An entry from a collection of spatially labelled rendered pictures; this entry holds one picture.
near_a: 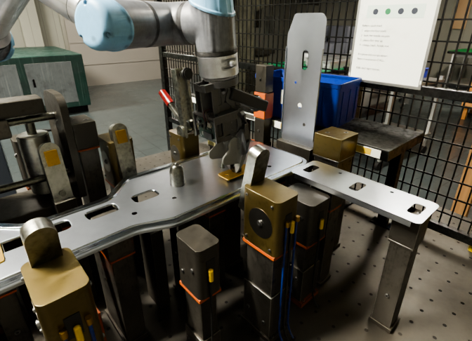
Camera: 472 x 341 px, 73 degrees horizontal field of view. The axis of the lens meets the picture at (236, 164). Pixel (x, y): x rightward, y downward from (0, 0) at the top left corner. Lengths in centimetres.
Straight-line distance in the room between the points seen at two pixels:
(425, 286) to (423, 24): 69
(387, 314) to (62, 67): 519
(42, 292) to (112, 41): 35
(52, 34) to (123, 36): 726
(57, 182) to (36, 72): 474
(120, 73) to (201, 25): 755
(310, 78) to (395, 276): 50
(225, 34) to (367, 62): 61
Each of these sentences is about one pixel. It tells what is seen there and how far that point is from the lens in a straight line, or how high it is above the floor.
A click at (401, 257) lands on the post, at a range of 73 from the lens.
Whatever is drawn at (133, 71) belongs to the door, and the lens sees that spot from 821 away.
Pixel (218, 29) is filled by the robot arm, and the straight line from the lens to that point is 59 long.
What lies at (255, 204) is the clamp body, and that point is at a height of 102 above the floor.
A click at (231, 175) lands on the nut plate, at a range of 71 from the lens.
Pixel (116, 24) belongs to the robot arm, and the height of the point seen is 132.
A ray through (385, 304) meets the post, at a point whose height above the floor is 77.
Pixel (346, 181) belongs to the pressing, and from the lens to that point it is 74.
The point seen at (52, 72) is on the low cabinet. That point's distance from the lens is 546.
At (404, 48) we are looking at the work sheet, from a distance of 106.
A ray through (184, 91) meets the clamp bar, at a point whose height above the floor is 116.
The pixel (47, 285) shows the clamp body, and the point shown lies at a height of 104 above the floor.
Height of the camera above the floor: 132
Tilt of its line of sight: 24 degrees down
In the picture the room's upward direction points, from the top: straight up
